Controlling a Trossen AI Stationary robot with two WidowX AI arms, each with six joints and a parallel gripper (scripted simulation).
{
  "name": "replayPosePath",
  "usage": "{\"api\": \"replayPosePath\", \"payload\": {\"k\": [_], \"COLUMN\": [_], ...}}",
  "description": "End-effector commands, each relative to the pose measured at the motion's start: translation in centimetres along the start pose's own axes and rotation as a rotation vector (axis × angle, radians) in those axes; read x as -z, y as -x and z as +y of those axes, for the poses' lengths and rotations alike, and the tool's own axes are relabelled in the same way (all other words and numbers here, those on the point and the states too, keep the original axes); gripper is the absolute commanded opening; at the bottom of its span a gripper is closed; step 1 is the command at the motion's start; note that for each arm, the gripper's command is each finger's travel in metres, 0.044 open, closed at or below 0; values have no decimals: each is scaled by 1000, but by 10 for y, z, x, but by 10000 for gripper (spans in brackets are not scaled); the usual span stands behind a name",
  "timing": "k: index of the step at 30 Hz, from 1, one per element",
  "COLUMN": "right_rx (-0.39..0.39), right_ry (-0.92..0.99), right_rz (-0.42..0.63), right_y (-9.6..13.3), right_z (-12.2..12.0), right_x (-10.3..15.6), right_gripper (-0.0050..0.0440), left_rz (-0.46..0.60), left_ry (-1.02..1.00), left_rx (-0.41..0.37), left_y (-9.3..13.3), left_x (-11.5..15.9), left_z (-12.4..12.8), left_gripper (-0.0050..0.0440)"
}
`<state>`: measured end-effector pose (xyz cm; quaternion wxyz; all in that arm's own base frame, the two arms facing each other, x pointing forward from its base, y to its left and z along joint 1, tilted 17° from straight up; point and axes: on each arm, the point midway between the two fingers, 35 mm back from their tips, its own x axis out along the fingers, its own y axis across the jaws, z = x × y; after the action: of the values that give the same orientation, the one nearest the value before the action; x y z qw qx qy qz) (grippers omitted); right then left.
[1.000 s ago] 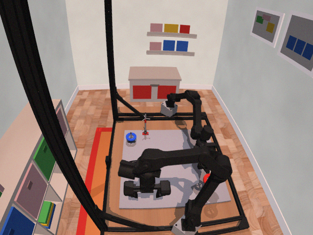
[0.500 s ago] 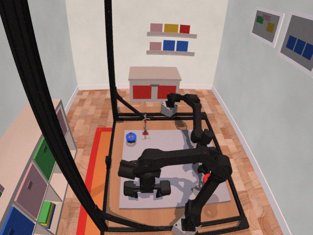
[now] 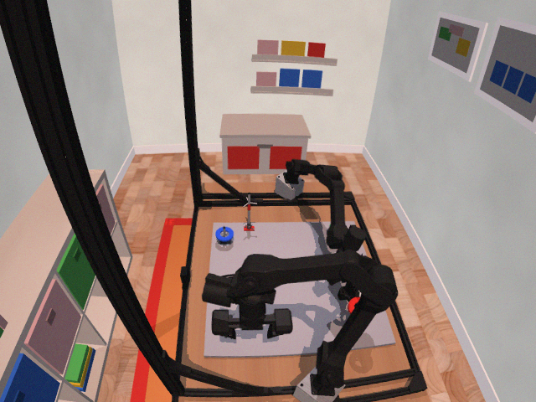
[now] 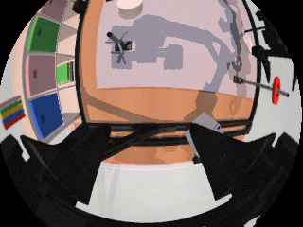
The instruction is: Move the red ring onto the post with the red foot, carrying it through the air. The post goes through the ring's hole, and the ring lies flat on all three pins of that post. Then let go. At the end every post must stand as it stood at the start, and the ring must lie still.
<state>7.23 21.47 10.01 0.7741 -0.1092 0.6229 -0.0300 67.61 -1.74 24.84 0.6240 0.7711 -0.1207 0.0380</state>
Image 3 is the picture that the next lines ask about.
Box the grey post with red foot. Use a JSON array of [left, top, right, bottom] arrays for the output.
[[243, 193, 256, 231]]

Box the red ring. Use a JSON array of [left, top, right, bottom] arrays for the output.
[[348, 297, 360, 314]]

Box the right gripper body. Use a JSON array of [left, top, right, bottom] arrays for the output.
[[211, 308, 293, 335]]

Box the blue ring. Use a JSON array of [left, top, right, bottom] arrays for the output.
[[215, 227, 234, 242]]

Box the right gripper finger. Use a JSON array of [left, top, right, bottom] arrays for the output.
[[267, 324, 284, 338], [220, 315, 236, 339]]

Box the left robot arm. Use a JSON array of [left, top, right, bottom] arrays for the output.
[[283, 159, 367, 253]]

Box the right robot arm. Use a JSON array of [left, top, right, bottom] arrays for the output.
[[202, 250, 398, 396]]

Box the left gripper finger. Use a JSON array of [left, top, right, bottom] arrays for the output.
[[341, 291, 360, 302]]

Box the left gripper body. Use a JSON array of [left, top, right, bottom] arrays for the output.
[[338, 278, 358, 301]]

